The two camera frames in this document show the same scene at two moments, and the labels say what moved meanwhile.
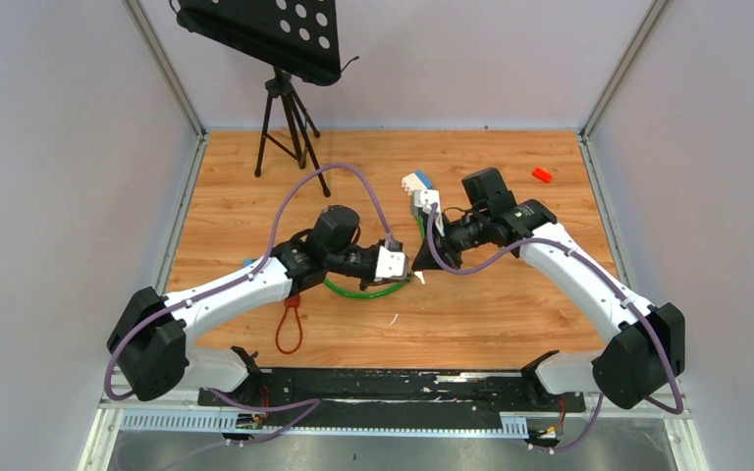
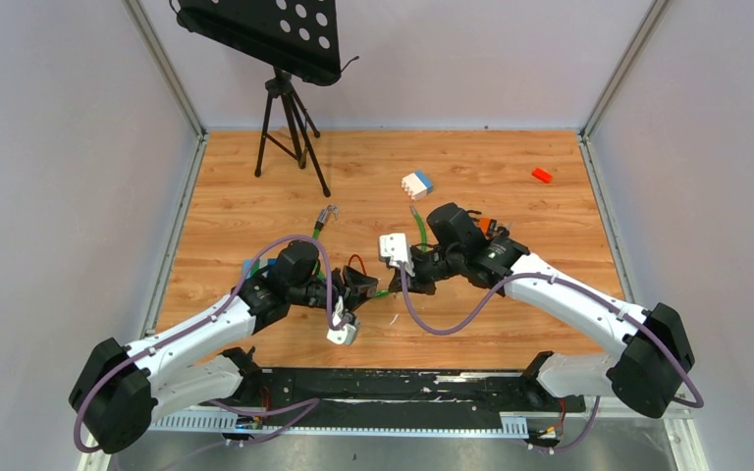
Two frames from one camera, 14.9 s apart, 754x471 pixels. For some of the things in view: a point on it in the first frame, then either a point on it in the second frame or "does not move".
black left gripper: [365, 285] → [352, 291]
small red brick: [542, 175] does not move
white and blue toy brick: [416, 181] does not move
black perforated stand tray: [298, 37] does not move
